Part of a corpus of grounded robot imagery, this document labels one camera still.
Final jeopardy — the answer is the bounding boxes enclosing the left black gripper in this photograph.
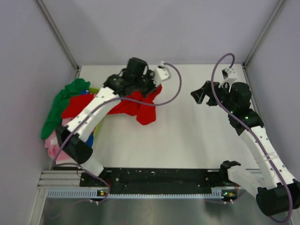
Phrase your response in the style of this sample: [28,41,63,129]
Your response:
[133,69,161,99]

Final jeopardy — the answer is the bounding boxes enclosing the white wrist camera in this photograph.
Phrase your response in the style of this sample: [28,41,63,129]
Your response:
[219,67,237,88]
[153,61,172,86]

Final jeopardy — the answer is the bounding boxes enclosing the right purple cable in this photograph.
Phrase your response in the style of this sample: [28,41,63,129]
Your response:
[210,53,293,223]

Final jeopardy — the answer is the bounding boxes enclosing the left aluminium frame post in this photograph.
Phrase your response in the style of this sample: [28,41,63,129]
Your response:
[35,0,80,72]

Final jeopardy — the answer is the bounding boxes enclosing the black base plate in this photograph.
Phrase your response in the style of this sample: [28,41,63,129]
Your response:
[79,167,247,195]

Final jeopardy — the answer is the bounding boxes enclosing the lime green tray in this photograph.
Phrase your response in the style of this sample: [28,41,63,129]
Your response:
[89,87,102,139]

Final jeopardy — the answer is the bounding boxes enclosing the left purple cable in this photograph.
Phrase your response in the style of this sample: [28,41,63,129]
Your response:
[50,62,183,200]

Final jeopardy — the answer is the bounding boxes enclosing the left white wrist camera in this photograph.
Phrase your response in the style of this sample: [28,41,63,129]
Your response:
[153,61,172,86]

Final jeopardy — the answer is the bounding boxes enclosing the purple cable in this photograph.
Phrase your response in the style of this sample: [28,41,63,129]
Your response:
[210,53,293,223]
[50,62,183,200]

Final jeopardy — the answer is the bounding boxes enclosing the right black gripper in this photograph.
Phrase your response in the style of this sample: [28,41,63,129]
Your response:
[191,81,236,113]

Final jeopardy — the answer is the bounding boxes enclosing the green t shirt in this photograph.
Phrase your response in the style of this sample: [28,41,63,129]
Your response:
[41,78,90,140]

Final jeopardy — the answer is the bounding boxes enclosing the grey slotted cable duct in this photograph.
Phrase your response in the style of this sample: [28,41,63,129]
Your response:
[47,189,224,199]

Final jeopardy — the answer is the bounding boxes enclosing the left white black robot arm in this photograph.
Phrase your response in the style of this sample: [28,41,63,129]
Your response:
[56,58,161,186]

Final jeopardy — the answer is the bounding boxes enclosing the right aluminium frame post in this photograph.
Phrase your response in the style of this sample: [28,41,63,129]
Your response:
[242,0,287,69]

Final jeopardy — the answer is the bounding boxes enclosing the red t shirt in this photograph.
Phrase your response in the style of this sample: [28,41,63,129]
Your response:
[61,85,162,125]

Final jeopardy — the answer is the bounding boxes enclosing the blue t shirt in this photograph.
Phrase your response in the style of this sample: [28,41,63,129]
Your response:
[85,132,94,148]

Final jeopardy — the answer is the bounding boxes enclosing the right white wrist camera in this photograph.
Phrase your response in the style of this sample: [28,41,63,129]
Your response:
[219,67,237,88]

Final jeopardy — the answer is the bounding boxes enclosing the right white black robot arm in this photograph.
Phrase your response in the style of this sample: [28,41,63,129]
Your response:
[190,81,300,217]

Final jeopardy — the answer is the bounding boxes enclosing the aluminium frame post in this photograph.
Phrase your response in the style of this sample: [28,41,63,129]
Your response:
[35,0,80,72]
[242,0,287,69]

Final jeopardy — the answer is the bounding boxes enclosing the pink t shirt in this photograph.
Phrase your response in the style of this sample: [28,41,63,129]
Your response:
[45,131,71,162]

